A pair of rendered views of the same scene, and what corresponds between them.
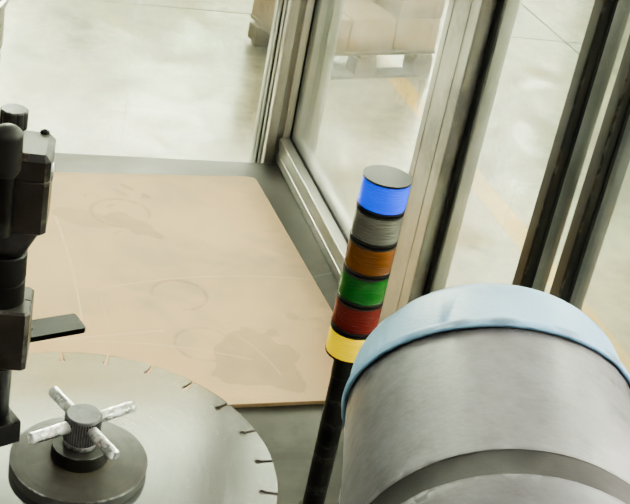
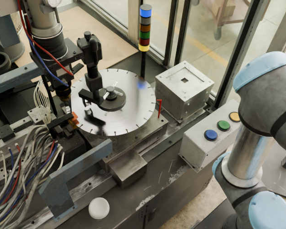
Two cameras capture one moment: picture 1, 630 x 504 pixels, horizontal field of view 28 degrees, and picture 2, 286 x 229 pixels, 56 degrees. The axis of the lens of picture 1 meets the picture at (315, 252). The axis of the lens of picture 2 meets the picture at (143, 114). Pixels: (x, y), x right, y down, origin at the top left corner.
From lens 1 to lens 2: 33 cm
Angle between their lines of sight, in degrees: 28
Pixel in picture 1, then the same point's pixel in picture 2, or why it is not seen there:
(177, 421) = (121, 79)
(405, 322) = (255, 69)
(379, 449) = (274, 102)
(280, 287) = (102, 32)
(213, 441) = (131, 81)
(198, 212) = (72, 21)
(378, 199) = (146, 13)
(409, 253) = (134, 16)
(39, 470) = (106, 103)
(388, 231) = (149, 20)
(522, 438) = not seen: outside the picture
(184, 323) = not seen: hidden behind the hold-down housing
